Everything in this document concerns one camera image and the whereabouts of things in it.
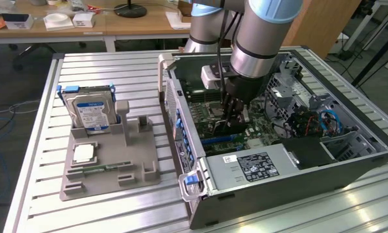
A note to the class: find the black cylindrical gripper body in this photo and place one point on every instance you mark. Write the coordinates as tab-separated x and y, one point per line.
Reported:
245	88

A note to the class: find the green GPU card black heatsink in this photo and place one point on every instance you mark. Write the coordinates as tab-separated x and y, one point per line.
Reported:
207	128

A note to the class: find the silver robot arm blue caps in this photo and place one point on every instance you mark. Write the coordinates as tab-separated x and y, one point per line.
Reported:
262	36

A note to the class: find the CPU socket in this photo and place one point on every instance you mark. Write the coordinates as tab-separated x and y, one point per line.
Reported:
215	110

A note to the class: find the RAM slot white latches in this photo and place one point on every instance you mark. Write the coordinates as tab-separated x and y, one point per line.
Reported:
214	89
214	95

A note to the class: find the thin metal locking lever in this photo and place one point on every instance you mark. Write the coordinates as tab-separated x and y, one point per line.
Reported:
207	98

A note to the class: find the green motherboard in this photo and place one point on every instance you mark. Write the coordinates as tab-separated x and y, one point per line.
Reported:
259	131

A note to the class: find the blue expansion slot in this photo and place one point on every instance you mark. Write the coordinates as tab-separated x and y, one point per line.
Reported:
218	140

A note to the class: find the perforated metal disk bay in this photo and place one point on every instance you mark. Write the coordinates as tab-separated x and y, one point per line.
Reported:
285	97

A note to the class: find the silver finned chipset heatsink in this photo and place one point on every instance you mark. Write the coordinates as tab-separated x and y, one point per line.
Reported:
254	143

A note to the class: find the black plastic shroud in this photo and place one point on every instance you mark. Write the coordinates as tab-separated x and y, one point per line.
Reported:
307	153

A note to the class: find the grey power supply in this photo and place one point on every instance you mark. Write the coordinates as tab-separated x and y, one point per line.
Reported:
220	179

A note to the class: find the blue case latch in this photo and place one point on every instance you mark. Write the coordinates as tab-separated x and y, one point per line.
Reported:
191	181

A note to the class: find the white floor box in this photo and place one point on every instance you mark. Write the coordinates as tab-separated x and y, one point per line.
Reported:
337	46

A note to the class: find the wooden cabinet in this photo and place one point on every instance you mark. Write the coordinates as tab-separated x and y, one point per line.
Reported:
310	24

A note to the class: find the flat white paper box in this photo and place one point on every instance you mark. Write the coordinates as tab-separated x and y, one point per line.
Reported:
178	21

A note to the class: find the grey metal disk bay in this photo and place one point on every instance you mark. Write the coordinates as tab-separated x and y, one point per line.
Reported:
353	145

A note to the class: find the grey parts rack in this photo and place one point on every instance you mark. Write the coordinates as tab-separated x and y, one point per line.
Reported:
116	157

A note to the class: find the black open PC case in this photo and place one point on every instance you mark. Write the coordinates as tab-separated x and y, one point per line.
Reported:
278	208

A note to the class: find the hard disk blue rails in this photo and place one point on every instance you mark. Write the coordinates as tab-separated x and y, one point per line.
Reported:
87	114

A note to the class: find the green RAM stick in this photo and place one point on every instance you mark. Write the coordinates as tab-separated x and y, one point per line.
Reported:
100	167

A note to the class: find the black round lamp base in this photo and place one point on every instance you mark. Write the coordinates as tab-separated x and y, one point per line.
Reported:
131	12

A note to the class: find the silver CPU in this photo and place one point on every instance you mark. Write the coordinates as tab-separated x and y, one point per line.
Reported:
84	154

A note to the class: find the plain white box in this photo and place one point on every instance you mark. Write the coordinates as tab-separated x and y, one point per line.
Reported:
84	21

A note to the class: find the red white package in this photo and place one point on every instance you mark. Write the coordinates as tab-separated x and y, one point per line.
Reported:
94	8

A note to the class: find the white square tray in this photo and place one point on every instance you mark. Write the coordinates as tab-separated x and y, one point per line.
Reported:
58	25

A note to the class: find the black office chair base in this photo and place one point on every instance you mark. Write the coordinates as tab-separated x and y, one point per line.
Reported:
31	48

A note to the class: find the tape roll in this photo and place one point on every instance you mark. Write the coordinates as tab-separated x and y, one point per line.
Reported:
55	2

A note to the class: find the white box dark top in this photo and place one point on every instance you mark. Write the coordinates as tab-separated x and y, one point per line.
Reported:
19	24

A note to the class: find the grey cup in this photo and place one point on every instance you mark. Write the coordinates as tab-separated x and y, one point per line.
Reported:
38	2

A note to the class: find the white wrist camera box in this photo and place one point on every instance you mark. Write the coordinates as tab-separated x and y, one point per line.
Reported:
210	77

